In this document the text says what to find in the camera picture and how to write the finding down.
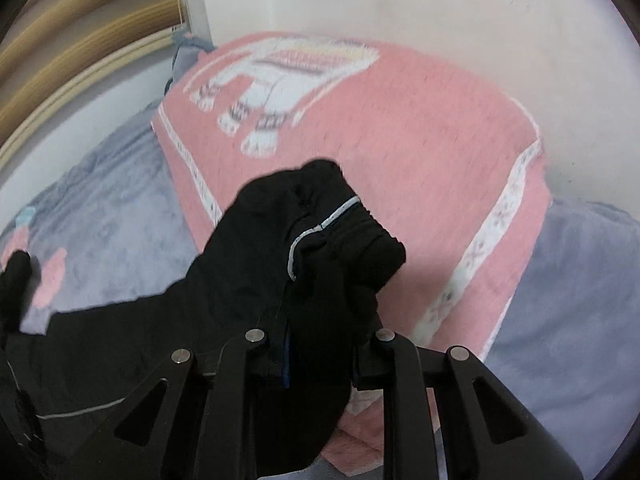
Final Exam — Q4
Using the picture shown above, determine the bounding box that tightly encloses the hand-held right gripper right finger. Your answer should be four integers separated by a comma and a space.
351, 329, 585, 480

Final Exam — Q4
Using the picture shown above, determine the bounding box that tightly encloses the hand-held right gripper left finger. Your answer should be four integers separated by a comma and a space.
70, 329, 293, 480

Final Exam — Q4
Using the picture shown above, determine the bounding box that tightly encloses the black jacket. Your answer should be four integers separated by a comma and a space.
0, 159, 407, 480

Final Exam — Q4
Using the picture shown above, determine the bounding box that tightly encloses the grey floral blanket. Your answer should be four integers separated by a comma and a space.
0, 101, 639, 480

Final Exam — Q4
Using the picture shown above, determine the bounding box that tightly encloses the pink elephant pillow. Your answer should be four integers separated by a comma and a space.
150, 31, 554, 477

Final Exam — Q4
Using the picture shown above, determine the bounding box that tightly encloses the grey pillow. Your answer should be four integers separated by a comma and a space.
162, 31, 219, 99

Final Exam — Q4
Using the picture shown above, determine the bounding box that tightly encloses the wooden slatted headboard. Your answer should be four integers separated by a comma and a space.
0, 0, 190, 172

